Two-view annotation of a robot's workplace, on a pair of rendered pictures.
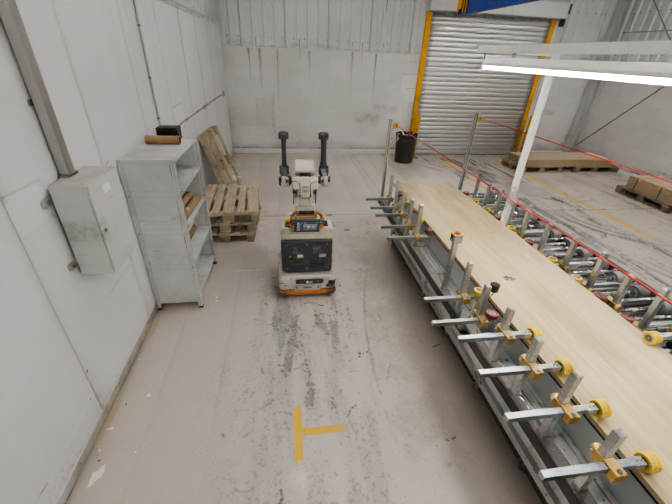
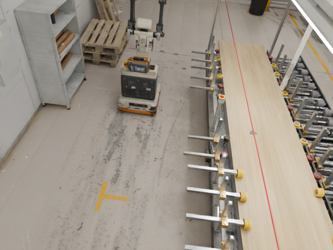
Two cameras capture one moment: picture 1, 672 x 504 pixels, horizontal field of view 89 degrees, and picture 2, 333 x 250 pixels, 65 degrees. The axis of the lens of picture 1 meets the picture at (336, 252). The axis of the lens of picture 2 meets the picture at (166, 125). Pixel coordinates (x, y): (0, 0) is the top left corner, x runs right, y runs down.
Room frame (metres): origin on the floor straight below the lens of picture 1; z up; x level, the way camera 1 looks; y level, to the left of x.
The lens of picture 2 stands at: (-0.09, -0.75, 2.91)
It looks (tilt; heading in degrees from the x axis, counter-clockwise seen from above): 43 degrees down; 10
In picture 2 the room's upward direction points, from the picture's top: 7 degrees clockwise
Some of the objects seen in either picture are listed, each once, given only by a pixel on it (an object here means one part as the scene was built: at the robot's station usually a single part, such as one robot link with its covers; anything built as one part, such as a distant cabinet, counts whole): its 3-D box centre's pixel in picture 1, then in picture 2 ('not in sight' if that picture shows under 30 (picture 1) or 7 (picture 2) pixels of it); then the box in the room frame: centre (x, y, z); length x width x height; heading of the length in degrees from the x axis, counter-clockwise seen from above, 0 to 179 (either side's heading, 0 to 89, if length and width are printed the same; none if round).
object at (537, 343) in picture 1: (525, 369); (220, 192); (1.32, -1.07, 0.89); 0.04 x 0.04 x 0.48; 9
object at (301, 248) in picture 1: (306, 241); (139, 77); (3.24, 0.33, 0.59); 0.55 x 0.34 x 0.83; 98
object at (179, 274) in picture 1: (177, 222); (57, 51); (3.17, 1.66, 0.78); 0.90 x 0.45 x 1.55; 9
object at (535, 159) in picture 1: (559, 159); not in sight; (8.96, -5.68, 0.23); 2.41 x 0.77 x 0.17; 101
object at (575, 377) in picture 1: (558, 406); (223, 217); (1.07, -1.11, 0.92); 0.04 x 0.04 x 0.48; 9
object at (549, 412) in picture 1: (554, 412); (216, 219); (1.02, -1.06, 0.95); 0.50 x 0.04 x 0.04; 99
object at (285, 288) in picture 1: (306, 269); (140, 95); (3.33, 0.34, 0.16); 0.67 x 0.64 x 0.25; 8
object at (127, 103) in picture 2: (309, 281); (138, 104); (3.01, 0.27, 0.23); 0.41 x 0.02 x 0.08; 98
